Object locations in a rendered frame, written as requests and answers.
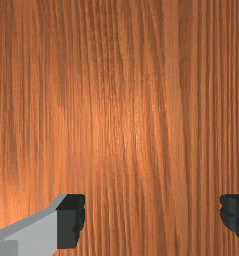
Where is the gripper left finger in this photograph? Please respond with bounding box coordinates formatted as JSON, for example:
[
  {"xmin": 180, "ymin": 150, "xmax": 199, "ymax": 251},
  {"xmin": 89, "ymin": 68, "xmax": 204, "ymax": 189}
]
[{"xmin": 0, "ymin": 193, "xmax": 86, "ymax": 256}]

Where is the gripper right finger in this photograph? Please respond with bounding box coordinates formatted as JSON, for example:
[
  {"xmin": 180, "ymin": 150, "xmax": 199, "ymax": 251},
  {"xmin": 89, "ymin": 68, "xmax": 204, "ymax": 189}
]
[{"xmin": 219, "ymin": 193, "xmax": 239, "ymax": 247}]

